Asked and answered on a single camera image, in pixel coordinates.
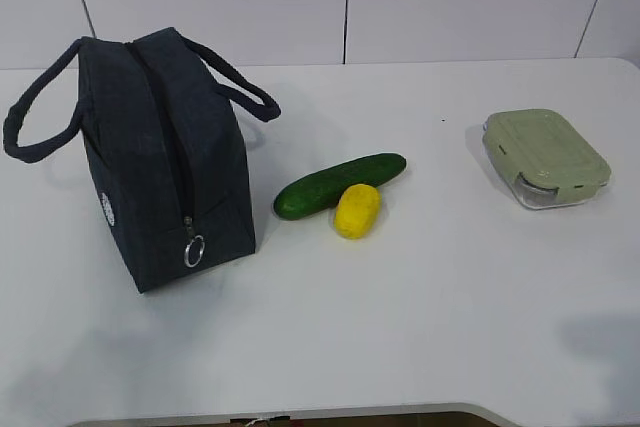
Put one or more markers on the navy blue lunch bag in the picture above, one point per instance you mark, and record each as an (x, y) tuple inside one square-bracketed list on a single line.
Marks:
[(164, 147)]

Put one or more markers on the yellow lemon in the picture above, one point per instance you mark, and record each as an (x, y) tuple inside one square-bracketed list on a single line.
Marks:
[(357, 211)]

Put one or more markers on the green lidded glass container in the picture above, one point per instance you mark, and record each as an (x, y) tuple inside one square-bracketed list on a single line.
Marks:
[(543, 159)]

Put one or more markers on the green cucumber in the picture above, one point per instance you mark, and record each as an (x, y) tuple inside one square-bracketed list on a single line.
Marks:
[(322, 190)]

